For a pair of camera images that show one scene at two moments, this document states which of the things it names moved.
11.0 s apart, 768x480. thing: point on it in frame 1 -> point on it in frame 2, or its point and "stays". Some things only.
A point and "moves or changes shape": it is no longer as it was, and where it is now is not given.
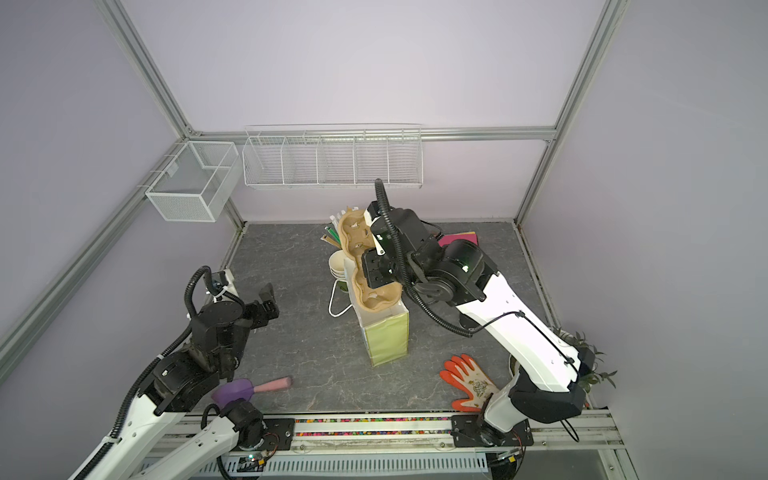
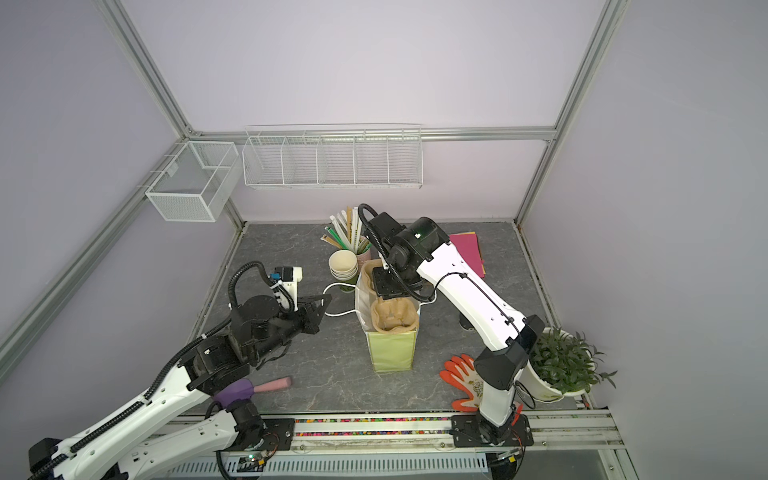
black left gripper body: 255,314 -> 304,320
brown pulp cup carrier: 355,237 -> 390,315
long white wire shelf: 332,156 stays
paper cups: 336,264 stays
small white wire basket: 199,183 stays
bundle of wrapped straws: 332,231 stays
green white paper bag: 386,330 moves or changes shape
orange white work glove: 474,379 stays
